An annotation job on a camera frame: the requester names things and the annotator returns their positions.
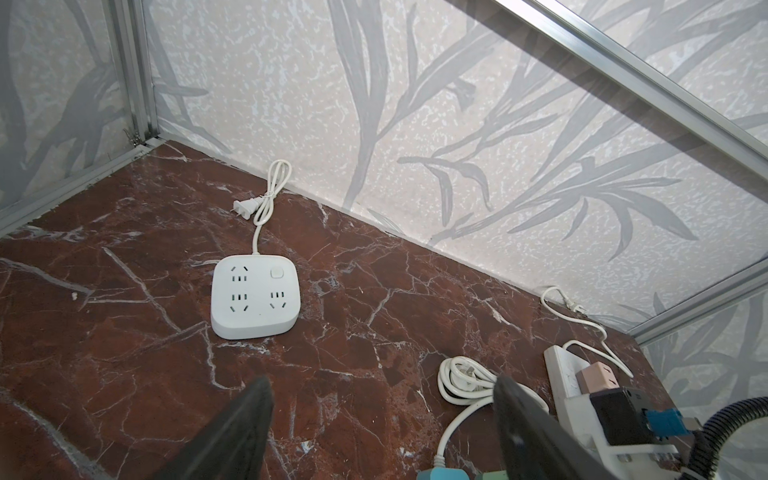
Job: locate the pink plug adapter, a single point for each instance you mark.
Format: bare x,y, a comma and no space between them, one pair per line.
596,377

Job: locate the long white multicolour power strip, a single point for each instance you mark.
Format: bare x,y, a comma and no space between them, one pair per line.
562,368

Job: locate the white square power socket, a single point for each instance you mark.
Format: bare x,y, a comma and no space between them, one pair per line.
254,296

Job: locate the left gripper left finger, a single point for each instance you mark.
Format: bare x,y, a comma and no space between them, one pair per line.
232,445

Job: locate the teal power strip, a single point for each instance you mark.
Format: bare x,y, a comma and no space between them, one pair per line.
442,473

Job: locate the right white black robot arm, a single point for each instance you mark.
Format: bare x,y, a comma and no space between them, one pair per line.
704,458

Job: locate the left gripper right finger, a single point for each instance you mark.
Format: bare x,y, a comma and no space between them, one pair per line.
533,444

